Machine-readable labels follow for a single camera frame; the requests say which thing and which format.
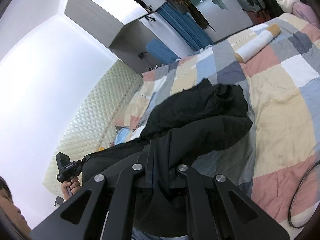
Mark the white cylindrical bolster pillow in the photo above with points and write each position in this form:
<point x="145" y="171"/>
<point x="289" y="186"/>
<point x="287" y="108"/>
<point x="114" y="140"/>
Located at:
<point x="267" y="33"/>

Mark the person's left hand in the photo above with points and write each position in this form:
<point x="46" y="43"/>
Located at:
<point x="69" y="188"/>

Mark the patchwork quilt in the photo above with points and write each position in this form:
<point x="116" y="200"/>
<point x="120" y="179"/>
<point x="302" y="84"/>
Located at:
<point x="273" y="163"/>

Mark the blue curtain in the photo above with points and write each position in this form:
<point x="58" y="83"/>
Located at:
<point x="186" y="27"/>

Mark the grey wall cabinet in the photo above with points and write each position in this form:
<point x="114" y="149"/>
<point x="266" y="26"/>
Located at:
<point x="125" y="27"/>

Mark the light blue pillow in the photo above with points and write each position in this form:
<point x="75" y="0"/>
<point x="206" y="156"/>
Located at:
<point x="124" y="135"/>

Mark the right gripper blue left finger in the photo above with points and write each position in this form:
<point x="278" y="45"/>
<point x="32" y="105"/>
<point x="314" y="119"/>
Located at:
<point x="140" y="175"/>

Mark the person's head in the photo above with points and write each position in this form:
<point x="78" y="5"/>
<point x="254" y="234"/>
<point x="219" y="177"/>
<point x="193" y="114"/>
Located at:
<point x="11" y="210"/>

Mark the cream quilted headboard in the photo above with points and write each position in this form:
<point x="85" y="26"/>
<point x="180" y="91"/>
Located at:
<point x="92" y="128"/>

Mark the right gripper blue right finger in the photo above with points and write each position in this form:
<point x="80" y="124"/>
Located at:
<point x="200" y="221"/>

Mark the blue chair back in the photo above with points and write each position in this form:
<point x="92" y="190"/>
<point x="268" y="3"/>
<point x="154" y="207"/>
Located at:
<point x="160" y="51"/>

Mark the black garment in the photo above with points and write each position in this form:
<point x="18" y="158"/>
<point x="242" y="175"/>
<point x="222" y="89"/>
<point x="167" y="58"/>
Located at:
<point x="185" y="126"/>

